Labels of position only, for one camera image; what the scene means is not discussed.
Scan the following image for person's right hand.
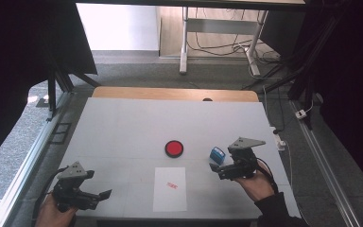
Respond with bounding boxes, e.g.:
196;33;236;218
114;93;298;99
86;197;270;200
233;161;276;203

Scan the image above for right hand-held gripper cable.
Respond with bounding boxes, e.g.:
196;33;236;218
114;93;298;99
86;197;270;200
256;157;280;195

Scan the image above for round red ink pad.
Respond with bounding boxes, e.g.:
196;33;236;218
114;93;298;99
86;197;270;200
164;140;184;159

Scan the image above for wooden table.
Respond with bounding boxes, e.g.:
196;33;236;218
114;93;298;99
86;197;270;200
92;86;260;103

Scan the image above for white desk frame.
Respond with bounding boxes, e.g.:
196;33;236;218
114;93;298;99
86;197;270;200
179;7;269;77

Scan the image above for white power strip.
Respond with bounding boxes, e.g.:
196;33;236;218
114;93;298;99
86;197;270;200
269;126;287;151

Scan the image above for black floor cables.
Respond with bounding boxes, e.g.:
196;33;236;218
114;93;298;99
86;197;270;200
186;8;282;65

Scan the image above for left hand-held gripper cable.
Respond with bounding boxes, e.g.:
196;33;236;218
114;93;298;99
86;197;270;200
31;166;68;227

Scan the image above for black metal stand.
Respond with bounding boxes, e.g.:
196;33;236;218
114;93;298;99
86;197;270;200
241;9;348;131
44;50;102;123

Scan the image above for white paper sheet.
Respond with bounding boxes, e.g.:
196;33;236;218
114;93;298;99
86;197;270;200
152;166;188;213

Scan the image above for white table cover board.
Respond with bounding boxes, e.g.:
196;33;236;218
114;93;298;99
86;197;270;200
60;96;302;220

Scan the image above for person's left hand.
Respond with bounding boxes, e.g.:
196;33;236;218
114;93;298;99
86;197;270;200
34;193;78;227

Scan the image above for aluminium rail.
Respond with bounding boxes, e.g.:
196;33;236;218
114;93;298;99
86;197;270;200
288;99;363;227
0;91;74;227

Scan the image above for hand-held gripper cable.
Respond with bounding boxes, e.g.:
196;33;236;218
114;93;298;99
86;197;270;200
31;166;68;227
256;157;280;195

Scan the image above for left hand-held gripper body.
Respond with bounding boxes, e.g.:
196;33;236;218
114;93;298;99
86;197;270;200
51;161;101;213

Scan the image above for black curtain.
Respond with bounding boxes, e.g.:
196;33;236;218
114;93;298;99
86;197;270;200
259;0;363;197
0;0;98;171

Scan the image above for blue stamp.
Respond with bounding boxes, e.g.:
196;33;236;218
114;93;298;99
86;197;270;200
209;146;227;166

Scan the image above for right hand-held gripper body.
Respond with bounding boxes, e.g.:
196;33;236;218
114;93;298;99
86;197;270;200
216;136;267;182

